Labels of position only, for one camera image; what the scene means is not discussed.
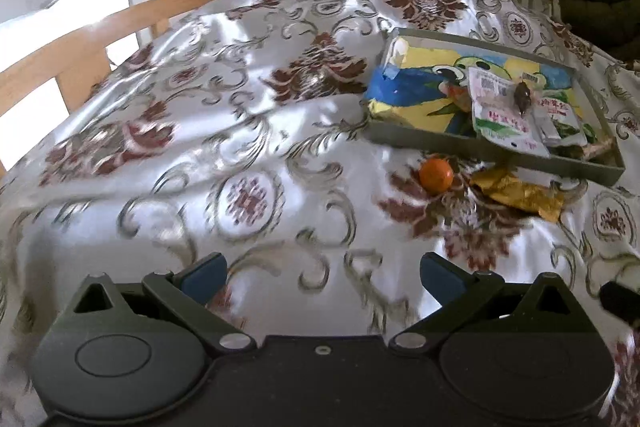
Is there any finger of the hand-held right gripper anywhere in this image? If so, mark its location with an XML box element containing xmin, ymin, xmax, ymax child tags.
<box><xmin>597</xmin><ymin>279</ymin><xmax>640</xmax><ymax>327</ymax></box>

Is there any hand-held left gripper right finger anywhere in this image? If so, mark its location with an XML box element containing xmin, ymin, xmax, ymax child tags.
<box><xmin>390</xmin><ymin>252</ymin><xmax>583</xmax><ymax>355</ymax></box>

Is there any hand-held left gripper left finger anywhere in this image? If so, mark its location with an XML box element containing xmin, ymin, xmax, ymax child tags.
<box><xmin>60</xmin><ymin>252</ymin><xmax>258</xmax><ymax>355</ymax></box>

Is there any grey tray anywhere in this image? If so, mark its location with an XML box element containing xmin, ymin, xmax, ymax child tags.
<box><xmin>362</xmin><ymin>27</ymin><xmax>627</xmax><ymax>188</ymax></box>

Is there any clear cracker packet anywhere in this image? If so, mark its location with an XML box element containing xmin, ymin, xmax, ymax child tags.
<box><xmin>579</xmin><ymin>138</ymin><xmax>617</xmax><ymax>158</ymax></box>

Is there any white barcode snack packet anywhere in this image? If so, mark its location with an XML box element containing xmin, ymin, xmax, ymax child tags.
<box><xmin>467</xmin><ymin>67</ymin><xmax>552</xmax><ymax>158</ymax></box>

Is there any green vegetable snack packet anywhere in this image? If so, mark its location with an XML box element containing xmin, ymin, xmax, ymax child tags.
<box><xmin>537</xmin><ymin>88</ymin><xmax>599</xmax><ymax>148</ymax></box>

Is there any silver stick packet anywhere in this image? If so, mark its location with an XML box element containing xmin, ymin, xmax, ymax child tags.
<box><xmin>531</xmin><ymin>99</ymin><xmax>562</xmax><ymax>146</ymax></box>

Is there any clear bag of tangerines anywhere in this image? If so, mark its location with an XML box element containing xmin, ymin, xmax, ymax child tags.
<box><xmin>444</xmin><ymin>83</ymin><xmax>474</xmax><ymax>114</ymax></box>

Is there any small dark brown snack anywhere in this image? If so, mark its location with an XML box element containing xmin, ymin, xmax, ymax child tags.
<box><xmin>512</xmin><ymin>81</ymin><xmax>534</xmax><ymax>116</ymax></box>

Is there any loose tangerine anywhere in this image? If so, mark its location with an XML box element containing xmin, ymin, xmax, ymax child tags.
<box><xmin>418</xmin><ymin>157</ymin><xmax>455</xmax><ymax>194</ymax></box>

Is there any gold foil wrapper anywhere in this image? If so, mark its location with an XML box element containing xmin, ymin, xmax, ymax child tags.
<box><xmin>469</xmin><ymin>166</ymin><xmax>577</xmax><ymax>224</ymax></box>

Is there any parrot painting sheet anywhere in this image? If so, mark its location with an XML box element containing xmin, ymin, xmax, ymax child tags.
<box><xmin>366</xmin><ymin>34</ymin><xmax>577</xmax><ymax>138</ymax></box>

